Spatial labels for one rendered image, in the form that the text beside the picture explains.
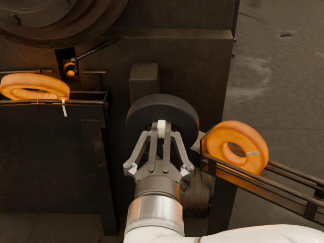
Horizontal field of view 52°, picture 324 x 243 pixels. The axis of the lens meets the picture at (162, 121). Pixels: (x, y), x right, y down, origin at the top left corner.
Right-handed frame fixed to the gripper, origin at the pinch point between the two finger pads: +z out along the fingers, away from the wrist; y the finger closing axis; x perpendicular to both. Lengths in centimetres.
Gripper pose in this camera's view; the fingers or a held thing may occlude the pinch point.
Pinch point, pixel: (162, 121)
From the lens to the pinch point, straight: 68.2
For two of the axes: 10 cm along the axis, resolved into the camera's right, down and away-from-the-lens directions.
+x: 0.0, -7.3, -6.9
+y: 10.0, 0.3, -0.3
